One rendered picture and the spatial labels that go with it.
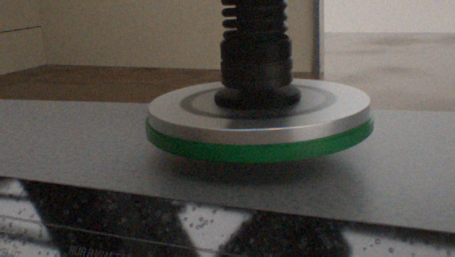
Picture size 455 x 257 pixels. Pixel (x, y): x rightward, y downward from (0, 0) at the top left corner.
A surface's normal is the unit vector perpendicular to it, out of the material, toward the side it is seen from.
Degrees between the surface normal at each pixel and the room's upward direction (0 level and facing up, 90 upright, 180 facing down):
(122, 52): 90
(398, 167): 0
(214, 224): 45
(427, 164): 0
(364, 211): 0
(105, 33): 90
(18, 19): 90
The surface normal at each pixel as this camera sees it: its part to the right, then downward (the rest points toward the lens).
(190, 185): -0.05, -0.96
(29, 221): -0.30, -0.48
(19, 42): 0.90, 0.07
